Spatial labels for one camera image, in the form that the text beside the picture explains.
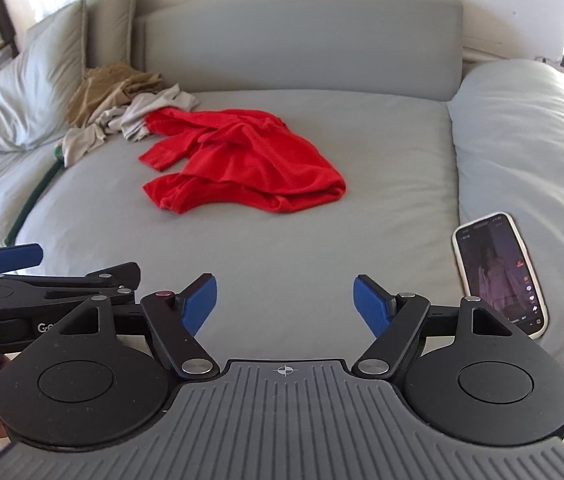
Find grey sofa bed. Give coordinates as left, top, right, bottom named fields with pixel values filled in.
left=0, top=87, right=465, bottom=361

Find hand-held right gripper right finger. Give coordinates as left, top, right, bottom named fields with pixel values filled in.
left=353, top=274, right=519, bottom=380

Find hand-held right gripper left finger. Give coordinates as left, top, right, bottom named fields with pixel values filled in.
left=54, top=273, right=219, bottom=379

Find white-cased smartphone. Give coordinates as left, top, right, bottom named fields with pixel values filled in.
left=452, top=211, right=549, bottom=339

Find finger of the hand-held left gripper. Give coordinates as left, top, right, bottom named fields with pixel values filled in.
left=0, top=243, right=44, bottom=281
left=12, top=261, right=142, bottom=306

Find grey-beige crumpled garment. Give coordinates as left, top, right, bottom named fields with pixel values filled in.
left=62, top=84, right=200, bottom=167

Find green cloth strip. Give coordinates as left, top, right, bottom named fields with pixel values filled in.
left=4, top=144, right=65, bottom=243

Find red shirt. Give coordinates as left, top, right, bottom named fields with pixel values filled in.
left=138, top=108, right=347, bottom=216

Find tan crumpled garment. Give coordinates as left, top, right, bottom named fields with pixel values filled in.
left=66, top=61, right=164, bottom=128

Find large olive cushion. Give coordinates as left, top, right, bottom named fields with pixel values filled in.
left=0, top=0, right=88, bottom=157

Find large grey bolster pillow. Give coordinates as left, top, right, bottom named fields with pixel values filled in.
left=446, top=58, right=564, bottom=378

